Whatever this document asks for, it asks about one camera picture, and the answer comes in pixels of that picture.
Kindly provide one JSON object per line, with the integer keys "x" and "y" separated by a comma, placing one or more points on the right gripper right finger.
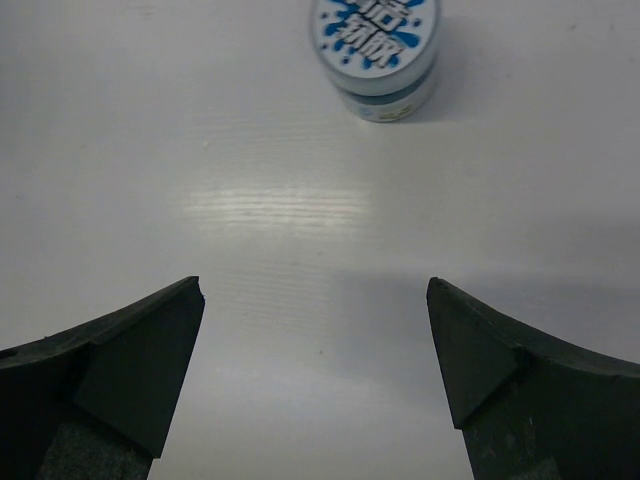
{"x": 530, "y": 405}

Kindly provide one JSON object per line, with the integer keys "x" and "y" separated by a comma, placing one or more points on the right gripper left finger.
{"x": 96, "y": 401}

